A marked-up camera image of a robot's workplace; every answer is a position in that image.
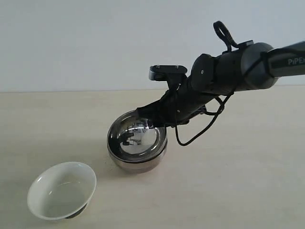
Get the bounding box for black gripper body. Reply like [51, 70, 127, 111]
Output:
[159, 78, 214, 125]

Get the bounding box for ribbed steel bowl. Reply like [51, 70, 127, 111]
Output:
[107, 110, 167, 163]

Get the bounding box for smooth steel bowl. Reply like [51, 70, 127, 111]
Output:
[109, 141, 168, 174]

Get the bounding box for white ceramic bowl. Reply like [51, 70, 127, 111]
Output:
[27, 161, 97, 221]

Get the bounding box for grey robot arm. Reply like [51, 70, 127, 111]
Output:
[136, 42, 305, 127]

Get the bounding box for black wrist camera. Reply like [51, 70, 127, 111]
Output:
[149, 65, 187, 90]

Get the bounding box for thin black cable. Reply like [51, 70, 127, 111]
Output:
[175, 51, 275, 146]

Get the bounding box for flat black ribbon cable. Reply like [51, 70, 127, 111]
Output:
[213, 21, 239, 52]

